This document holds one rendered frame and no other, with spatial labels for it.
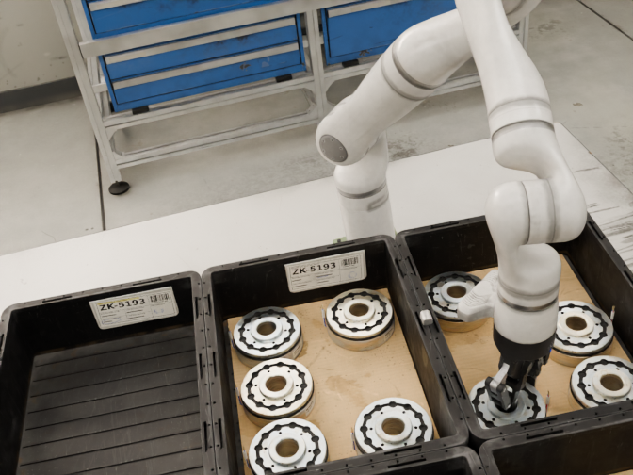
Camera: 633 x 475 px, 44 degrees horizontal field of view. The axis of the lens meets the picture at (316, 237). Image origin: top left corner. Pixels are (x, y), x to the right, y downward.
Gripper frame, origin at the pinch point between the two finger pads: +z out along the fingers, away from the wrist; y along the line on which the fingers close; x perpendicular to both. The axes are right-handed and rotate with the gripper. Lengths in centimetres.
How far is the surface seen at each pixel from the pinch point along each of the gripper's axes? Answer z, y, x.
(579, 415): -7.8, -3.8, -10.1
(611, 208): 15, 62, 16
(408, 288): -7.8, 1.4, 19.1
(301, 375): -0.6, -15.7, 25.2
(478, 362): 2.2, 3.3, 8.4
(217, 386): -7.8, -27.7, 27.8
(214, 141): 74, 89, 182
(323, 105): 68, 125, 158
